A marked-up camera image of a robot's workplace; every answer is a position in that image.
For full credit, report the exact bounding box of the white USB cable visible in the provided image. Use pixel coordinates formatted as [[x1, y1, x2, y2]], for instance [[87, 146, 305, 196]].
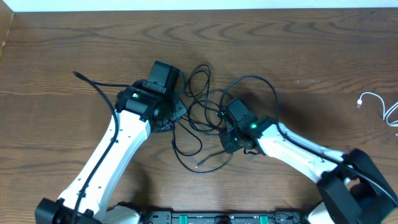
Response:
[[356, 91, 398, 136]]

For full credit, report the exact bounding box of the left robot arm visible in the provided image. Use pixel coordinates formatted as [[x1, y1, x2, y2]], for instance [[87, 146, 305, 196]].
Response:
[[35, 61, 186, 223]]

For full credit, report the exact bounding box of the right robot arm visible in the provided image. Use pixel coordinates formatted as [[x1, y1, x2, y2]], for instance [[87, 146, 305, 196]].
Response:
[[219, 98, 397, 223]]

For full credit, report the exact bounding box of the right camera cable black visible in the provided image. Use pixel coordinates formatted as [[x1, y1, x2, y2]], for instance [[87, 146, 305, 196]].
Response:
[[220, 75, 397, 208]]

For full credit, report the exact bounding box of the camera cable black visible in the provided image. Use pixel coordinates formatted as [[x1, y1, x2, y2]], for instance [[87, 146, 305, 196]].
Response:
[[220, 75, 397, 208], [70, 71, 131, 224]]

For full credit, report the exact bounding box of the left camera cable black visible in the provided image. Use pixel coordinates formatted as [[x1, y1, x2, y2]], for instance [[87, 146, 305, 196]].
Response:
[[70, 71, 131, 224]]

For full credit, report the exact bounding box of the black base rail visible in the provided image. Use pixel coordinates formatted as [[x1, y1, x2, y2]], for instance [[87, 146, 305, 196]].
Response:
[[138, 210, 308, 224]]

